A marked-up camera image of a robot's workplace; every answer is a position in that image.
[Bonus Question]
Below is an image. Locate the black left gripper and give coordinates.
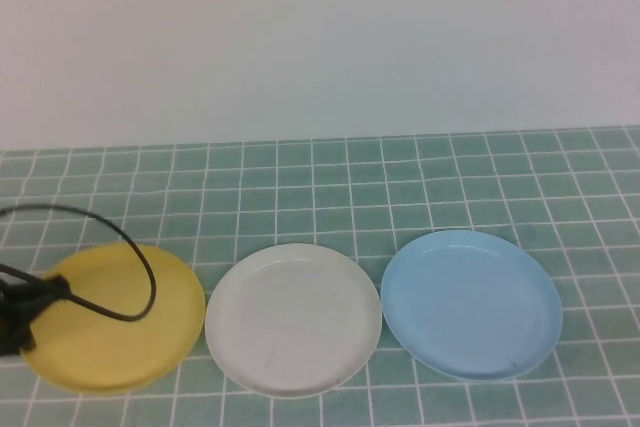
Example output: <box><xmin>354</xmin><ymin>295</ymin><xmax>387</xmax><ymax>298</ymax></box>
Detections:
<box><xmin>0</xmin><ymin>261</ymin><xmax>73</xmax><ymax>359</ymax></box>

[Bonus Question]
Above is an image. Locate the yellow plastic plate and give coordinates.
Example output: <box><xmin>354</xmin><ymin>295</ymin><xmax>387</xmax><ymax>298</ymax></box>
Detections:
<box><xmin>20</xmin><ymin>241</ymin><xmax>207</xmax><ymax>392</ymax></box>

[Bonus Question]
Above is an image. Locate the light blue plastic plate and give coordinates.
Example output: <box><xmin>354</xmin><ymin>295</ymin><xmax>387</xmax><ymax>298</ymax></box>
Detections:
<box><xmin>380</xmin><ymin>229</ymin><xmax>564</xmax><ymax>381</ymax></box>

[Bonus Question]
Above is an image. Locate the white plastic plate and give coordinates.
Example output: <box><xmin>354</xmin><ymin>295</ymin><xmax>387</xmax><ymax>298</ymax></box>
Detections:
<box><xmin>204</xmin><ymin>242</ymin><xmax>384</xmax><ymax>393</ymax></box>

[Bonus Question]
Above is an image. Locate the green checkered tablecloth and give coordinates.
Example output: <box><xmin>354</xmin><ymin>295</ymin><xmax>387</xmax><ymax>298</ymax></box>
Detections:
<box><xmin>0</xmin><ymin>127</ymin><xmax>640</xmax><ymax>427</ymax></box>

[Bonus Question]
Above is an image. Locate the black cable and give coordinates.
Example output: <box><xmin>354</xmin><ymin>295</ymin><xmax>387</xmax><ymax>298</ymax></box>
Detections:
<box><xmin>0</xmin><ymin>203</ymin><xmax>158</xmax><ymax>322</ymax></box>

